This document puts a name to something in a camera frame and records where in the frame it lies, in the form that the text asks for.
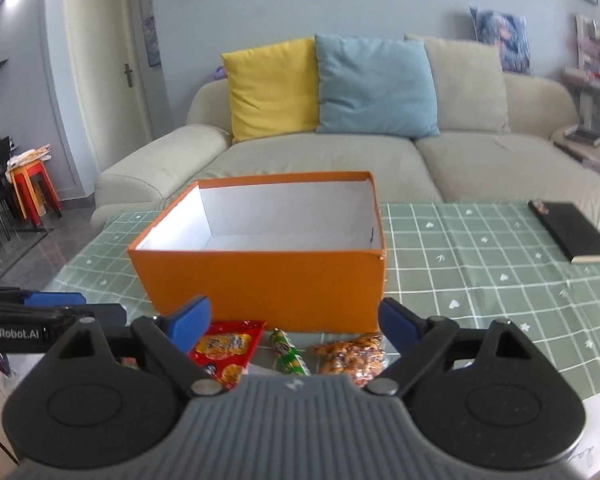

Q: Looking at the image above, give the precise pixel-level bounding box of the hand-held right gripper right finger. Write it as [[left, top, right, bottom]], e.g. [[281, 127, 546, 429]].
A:
[[365, 297, 548, 396]]

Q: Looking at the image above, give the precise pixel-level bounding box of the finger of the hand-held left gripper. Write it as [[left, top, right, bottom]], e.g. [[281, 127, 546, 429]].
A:
[[60, 303, 129, 329], [22, 292, 87, 307]]

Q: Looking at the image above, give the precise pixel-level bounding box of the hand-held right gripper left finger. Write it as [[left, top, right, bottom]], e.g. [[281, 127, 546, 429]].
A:
[[44, 296, 231, 397]]

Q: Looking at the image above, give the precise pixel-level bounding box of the red snack packet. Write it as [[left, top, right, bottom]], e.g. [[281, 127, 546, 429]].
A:
[[189, 319, 267, 392]]

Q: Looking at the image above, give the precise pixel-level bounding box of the clear peanut snack packet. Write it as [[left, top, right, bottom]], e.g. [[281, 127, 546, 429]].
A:
[[307, 332, 387, 389]]

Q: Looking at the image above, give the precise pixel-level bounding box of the orange cardboard box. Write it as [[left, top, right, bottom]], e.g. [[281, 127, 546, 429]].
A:
[[127, 171, 387, 334]]

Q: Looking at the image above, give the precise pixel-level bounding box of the green twisted snack packet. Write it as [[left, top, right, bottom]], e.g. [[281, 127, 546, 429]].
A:
[[270, 328, 311, 377]]

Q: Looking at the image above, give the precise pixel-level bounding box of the green checkered tablecloth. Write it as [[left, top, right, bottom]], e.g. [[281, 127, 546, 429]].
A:
[[40, 202, 600, 480]]

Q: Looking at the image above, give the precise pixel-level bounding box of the orange plastic stool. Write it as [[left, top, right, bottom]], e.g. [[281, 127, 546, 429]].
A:
[[11, 160, 62, 221]]

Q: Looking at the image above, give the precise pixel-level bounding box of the paper bag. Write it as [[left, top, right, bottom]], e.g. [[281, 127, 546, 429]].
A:
[[7, 146, 54, 169]]

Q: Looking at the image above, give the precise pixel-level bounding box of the beige sofa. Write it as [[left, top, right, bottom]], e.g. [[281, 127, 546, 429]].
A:
[[91, 35, 600, 233]]

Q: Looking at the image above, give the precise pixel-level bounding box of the black notebook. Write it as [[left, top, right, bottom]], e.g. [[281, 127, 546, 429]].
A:
[[527, 200, 600, 265]]

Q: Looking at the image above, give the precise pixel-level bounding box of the blue pillow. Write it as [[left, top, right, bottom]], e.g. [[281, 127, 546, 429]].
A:
[[314, 34, 441, 139]]

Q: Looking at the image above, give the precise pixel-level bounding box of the beige pillow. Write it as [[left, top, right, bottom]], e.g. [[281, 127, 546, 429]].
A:
[[404, 35, 512, 134]]

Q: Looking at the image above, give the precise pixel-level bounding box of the yellow pillow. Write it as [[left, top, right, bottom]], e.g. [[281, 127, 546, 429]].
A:
[[221, 37, 322, 144]]

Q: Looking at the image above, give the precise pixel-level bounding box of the stack of dark books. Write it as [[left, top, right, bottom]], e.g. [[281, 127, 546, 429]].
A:
[[562, 127, 600, 149]]

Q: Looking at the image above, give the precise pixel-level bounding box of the white door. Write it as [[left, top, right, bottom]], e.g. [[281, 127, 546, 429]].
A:
[[62, 0, 154, 175]]

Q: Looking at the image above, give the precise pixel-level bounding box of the cluttered book shelf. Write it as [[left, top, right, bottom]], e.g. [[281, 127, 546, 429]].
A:
[[562, 12, 600, 127]]

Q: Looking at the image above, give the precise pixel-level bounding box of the small wall poster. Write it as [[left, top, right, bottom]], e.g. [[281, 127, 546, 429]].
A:
[[142, 15, 161, 68]]

